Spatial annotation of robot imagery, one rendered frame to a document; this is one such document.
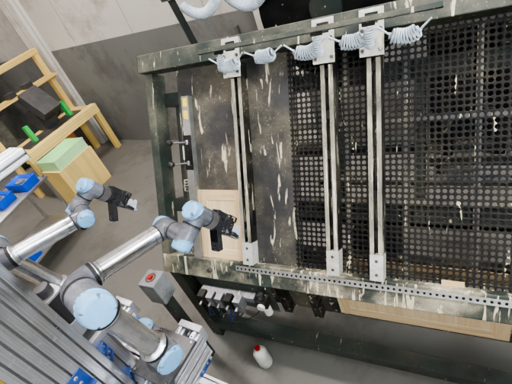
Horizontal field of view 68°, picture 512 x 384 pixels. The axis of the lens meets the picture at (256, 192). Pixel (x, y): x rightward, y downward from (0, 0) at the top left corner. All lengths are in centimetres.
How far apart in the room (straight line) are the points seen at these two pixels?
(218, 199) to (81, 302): 111
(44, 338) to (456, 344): 223
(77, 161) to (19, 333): 417
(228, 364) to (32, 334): 166
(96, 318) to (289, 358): 175
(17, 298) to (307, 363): 186
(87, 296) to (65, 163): 428
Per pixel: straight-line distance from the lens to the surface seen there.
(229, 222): 157
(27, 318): 156
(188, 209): 142
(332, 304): 259
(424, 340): 277
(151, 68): 233
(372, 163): 175
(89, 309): 129
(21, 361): 161
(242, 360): 292
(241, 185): 202
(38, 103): 617
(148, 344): 151
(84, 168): 563
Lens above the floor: 243
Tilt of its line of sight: 36 degrees down
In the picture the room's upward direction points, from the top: 23 degrees counter-clockwise
